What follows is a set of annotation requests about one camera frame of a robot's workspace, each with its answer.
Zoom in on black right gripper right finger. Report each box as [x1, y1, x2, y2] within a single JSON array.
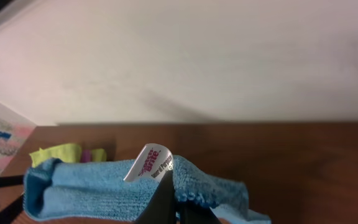
[[178, 202, 221, 224]]

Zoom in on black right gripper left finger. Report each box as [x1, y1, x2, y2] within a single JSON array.
[[134, 170, 177, 224]]

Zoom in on blue microfiber cloth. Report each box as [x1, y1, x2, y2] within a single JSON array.
[[23, 143, 271, 223]]

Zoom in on lower green folded cloth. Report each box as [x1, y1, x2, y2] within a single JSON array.
[[91, 149, 107, 162]]

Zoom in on green folded cloth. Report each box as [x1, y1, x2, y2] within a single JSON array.
[[29, 143, 82, 167], [91, 149, 107, 162]]

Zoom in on upper purple folded cloth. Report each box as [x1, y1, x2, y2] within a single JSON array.
[[80, 149, 92, 163]]

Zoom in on top green folded cloth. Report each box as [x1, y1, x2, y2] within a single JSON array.
[[29, 143, 82, 167]]

